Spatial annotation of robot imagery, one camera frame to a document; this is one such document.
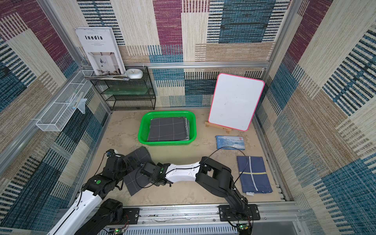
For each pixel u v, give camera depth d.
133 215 0.73
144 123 1.02
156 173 0.66
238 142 0.99
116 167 0.60
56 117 0.72
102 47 0.78
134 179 0.85
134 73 0.89
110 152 0.70
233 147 0.50
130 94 0.95
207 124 1.05
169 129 1.03
